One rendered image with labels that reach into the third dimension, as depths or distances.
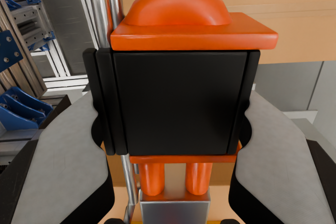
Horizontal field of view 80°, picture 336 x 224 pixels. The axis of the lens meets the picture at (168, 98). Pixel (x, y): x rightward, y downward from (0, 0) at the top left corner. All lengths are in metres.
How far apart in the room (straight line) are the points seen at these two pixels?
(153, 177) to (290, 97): 1.70
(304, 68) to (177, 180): 1.59
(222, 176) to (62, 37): 1.09
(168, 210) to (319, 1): 0.86
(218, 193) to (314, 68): 1.44
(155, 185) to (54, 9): 1.15
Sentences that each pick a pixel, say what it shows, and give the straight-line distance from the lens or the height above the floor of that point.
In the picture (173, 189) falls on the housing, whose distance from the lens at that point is 0.20.
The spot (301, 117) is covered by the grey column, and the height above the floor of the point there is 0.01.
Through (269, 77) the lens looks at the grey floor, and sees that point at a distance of 1.65.
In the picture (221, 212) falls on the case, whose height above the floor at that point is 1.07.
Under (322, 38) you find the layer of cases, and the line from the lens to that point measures 1.00.
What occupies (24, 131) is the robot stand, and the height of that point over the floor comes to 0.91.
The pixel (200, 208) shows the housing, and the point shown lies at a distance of 0.20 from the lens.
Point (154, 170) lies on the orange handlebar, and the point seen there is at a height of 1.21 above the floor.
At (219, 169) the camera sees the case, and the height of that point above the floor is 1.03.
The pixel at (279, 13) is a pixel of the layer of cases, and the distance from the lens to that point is 0.88.
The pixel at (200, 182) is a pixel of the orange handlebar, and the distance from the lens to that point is 0.18.
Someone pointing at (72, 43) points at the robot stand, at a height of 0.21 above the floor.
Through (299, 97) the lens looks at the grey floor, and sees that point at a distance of 1.86.
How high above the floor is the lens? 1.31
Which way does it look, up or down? 58 degrees down
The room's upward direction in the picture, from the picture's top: 180 degrees clockwise
